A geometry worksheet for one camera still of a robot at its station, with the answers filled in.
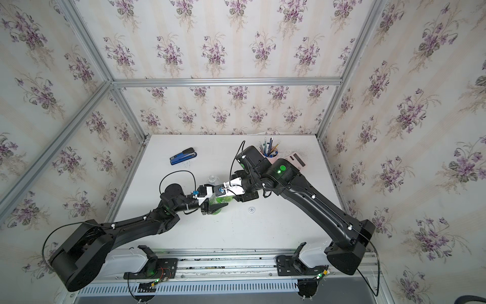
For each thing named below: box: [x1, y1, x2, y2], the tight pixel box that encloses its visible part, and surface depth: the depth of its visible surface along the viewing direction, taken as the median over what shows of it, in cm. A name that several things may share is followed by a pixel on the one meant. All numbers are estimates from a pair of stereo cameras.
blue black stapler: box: [169, 146, 198, 166], surface depth 109 cm
